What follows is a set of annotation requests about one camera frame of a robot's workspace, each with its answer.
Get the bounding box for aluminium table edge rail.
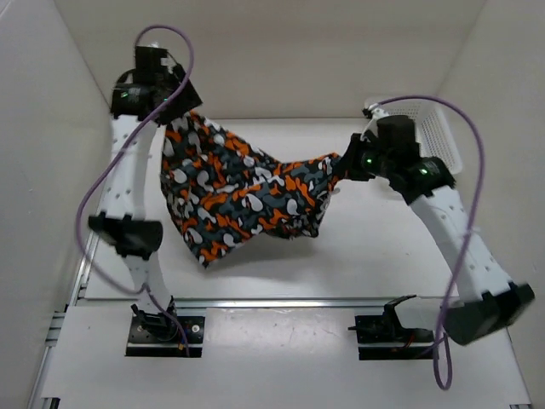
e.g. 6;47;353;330
76;296;452;311

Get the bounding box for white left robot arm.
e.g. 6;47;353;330
88;64;190;345

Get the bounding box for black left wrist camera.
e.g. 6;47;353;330
134;46;169;84

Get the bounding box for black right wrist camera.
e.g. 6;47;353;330
376;115;416;148

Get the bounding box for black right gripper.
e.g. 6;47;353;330
333;133;393;181

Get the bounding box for white perforated plastic basket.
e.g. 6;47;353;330
382;99;463;175

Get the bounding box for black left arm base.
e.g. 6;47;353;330
125;304;205;358

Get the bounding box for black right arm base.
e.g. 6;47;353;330
347;295;434;361

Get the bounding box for orange camouflage shorts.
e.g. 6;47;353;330
160;112;343;268

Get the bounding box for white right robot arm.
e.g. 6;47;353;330
339;130;535;345

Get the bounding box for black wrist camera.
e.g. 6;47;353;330
376;115;416;148
134;46;169;84

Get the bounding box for aluminium left side rail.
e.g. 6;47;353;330
25;221;103;409

